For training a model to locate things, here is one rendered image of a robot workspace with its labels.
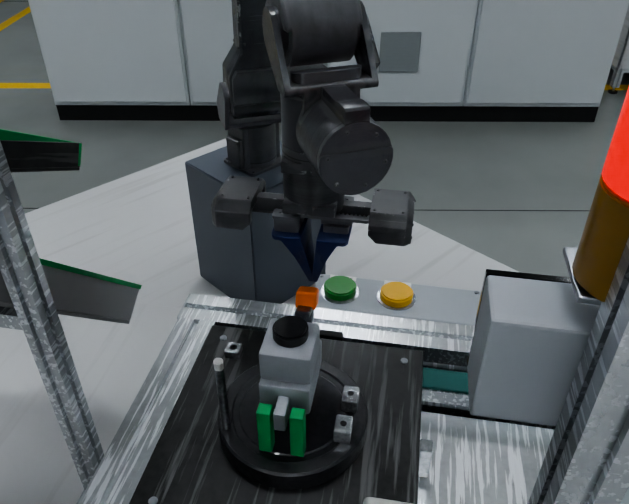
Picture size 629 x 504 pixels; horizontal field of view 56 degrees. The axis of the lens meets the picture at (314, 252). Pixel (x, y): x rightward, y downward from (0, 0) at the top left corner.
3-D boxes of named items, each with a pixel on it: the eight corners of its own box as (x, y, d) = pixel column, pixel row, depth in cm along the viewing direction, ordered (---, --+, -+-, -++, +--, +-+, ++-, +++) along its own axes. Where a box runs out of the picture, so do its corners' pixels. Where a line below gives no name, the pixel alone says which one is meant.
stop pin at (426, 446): (415, 463, 58) (420, 437, 56) (428, 465, 58) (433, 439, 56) (415, 476, 57) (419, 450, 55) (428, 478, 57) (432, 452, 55)
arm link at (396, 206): (419, 164, 49) (422, 133, 54) (201, 146, 51) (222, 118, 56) (410, 247, 53) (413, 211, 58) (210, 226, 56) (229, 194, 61)
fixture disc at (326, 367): (242, 360, 63) (240, 347, 62) (373, 378, 61) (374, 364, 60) (198, 475, 52) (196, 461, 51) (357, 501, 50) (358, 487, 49)
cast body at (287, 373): (276, 355, 56) (273, 299, 52) (322, 361, 56) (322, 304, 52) (253, 427, 50) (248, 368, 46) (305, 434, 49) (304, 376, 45)
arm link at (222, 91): (218, 117, 79) (213, 70, 76) (283, 109, 82) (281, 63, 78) (227, 137, 74) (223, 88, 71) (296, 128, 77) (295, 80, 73)
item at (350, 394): (343, 395, 57) (344, 384, 56) (359, 397, 57) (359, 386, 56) (340, 411, 55) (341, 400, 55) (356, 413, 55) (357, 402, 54)
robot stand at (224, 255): (267, 241, 101) (261, 131, 90) (326, 277, 93) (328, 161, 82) (199, 276, 93) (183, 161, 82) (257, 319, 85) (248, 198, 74)
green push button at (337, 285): (326, 285, 77) (326, 273, 76) (357, 288, 76) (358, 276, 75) (321, 305, 74) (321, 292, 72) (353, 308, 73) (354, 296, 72)
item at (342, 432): (336, 424, 54) (336, 413, 53) (352, 426, 54) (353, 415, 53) (333, 442, 53) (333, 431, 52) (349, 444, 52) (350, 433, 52)
